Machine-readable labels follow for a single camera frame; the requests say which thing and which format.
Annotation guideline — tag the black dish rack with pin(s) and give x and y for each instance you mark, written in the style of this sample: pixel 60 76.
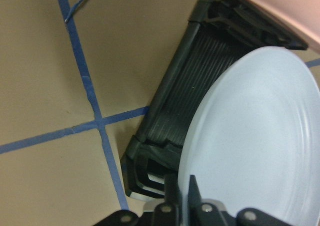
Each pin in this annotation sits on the black dish rack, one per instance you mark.
pixel 218 33

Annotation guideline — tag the pink plate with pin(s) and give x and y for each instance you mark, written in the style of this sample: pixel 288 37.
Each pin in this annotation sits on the pink plate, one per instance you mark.
pixel 302 16

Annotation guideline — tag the blue plate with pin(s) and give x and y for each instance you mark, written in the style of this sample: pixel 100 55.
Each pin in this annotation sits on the blue plate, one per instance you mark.
pixel 254 140

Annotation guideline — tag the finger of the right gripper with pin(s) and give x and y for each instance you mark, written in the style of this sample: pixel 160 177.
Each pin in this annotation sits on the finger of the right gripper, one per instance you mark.
pixel 209 212

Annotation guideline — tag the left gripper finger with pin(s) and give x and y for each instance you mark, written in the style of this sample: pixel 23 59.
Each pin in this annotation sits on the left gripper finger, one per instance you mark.
pixel 164 211

